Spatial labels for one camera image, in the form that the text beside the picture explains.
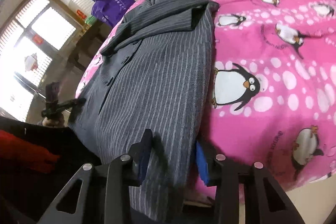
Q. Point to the grey pinstriped suit jacket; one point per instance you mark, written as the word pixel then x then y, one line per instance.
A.
pixel 154 74

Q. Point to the person's left hand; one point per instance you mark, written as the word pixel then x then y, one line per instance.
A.
pixel 55 122

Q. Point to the pink penguin blanket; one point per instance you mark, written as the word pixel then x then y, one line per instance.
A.
pixel 271 94

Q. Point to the purple shopping bag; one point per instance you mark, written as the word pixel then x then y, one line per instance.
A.
pixel 110 12

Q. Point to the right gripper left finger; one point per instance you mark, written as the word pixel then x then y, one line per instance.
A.
pixel 100 194

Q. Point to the dark wooden side table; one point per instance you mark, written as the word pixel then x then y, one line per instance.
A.
pixel 88 44

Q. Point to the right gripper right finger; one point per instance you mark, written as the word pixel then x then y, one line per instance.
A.
pixel 265 200

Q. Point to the window with frame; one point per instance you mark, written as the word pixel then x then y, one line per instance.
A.
pixel 36 41

